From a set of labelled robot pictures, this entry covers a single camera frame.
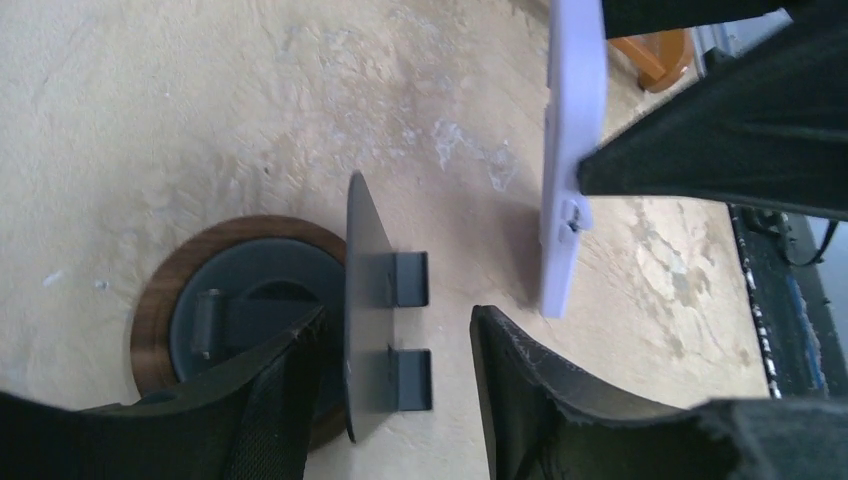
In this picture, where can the wooden base phone stand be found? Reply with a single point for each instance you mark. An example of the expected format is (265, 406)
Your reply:
(238, 283)

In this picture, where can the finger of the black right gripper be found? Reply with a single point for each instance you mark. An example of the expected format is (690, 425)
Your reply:
(767, 129)
(625, 18)

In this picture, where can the orange wooden tiered rack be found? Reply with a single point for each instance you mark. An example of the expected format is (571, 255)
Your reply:
(661, 58)

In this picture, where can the lilac case phone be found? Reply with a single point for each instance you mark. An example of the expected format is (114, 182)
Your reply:
(573, 127)

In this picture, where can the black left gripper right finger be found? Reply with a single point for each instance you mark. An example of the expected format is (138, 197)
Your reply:
(546, 418)

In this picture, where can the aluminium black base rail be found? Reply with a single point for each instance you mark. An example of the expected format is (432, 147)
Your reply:
(795, 269)

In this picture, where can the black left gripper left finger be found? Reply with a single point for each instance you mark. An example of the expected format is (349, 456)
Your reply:
(247, 418)

